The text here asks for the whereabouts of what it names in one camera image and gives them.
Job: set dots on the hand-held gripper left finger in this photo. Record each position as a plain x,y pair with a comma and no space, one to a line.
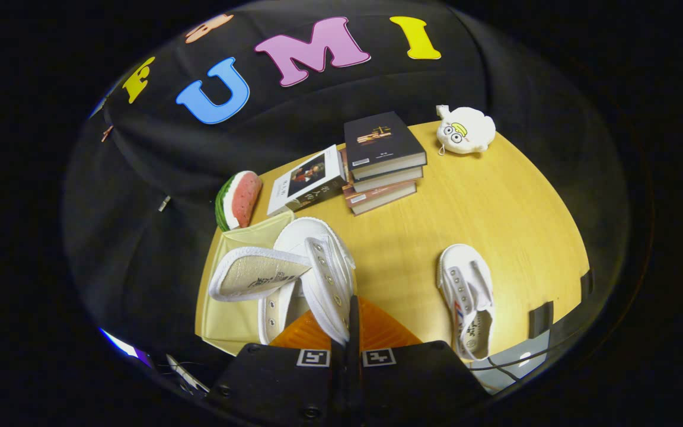
270,379

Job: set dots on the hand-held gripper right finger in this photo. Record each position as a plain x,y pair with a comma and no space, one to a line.
354,332

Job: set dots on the white canvas shoe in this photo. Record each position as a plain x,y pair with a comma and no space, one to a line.
326,279
466,279

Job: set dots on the beige storage box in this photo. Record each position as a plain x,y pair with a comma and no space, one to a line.
235,320

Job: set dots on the white office desk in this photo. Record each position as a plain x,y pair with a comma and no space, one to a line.
190,375

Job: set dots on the white portrait cover book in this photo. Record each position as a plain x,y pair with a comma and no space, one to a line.
303,178

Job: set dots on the watermelon slice toy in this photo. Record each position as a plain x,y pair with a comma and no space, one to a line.
241,198

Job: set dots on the black table corner guard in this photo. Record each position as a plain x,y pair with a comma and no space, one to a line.
541,319
586,286

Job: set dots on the black backdrop cloth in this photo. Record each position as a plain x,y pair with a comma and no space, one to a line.
140,237

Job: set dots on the black hardcover book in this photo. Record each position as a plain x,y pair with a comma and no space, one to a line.
380,139

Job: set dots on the silver cloth clip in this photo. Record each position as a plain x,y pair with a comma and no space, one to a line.
165,203

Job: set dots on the white plush toy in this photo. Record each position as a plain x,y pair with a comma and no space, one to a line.
466,130

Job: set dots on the red cloth clip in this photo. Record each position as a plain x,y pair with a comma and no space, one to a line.
107,133

